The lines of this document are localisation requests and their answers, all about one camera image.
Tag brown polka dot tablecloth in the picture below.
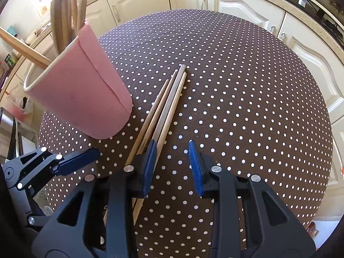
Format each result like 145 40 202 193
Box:
40 10 333 257

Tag pink cylindrical utensil cup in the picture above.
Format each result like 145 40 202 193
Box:
23 25 133 139

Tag cream kitchen base cabinets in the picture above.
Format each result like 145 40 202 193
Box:
0 0 344 221

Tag long wooden chopstick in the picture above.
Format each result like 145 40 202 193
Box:
132 72 188 224

